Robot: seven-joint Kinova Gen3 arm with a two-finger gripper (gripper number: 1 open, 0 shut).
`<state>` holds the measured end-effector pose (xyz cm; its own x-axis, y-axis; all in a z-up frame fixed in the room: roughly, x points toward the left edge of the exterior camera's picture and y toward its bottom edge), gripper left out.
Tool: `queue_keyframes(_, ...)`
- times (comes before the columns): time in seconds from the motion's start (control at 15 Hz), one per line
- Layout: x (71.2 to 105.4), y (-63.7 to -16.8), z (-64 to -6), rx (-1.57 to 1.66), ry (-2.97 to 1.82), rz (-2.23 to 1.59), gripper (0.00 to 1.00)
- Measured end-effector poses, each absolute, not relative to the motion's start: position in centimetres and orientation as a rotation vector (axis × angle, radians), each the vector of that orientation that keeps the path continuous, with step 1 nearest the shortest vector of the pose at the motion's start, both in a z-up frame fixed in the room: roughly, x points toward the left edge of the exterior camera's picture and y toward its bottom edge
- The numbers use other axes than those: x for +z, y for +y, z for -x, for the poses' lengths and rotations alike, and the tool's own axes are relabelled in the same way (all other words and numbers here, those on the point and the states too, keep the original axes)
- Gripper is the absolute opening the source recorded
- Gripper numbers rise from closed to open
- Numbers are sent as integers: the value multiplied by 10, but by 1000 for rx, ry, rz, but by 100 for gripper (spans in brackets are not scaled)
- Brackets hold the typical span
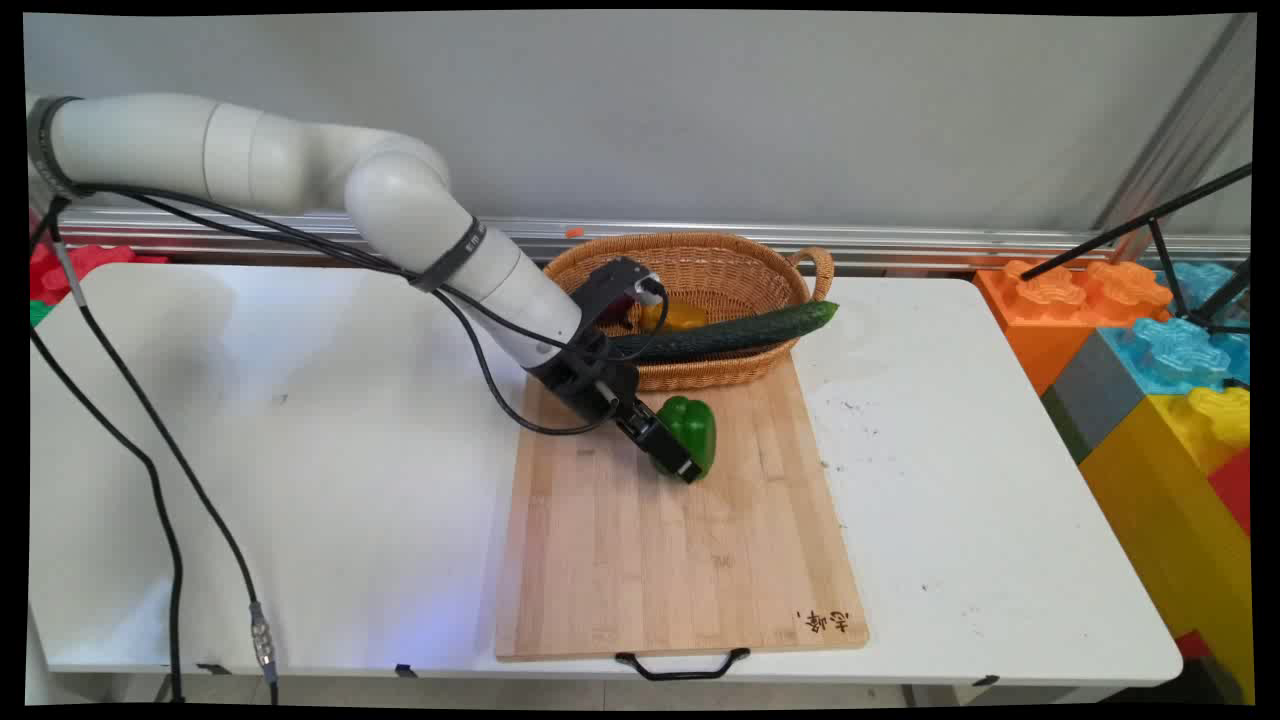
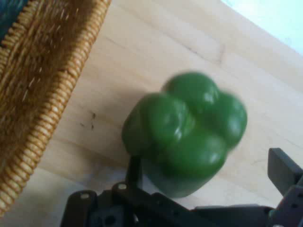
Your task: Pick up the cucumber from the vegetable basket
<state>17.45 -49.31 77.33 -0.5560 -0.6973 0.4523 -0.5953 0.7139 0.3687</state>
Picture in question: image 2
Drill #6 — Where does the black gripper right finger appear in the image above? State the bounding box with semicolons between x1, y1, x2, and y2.
267;148;303;227

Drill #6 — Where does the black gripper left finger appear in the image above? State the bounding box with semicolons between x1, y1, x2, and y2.
60;155;197;227

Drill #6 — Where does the woven wicker basket with handle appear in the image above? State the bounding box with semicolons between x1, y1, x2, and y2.
0;0;112;213

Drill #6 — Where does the green bell pepper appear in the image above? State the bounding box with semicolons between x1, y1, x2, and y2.
121;70;248;199

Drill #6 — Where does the grey teal board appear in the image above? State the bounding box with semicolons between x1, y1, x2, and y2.
0;0;33;43

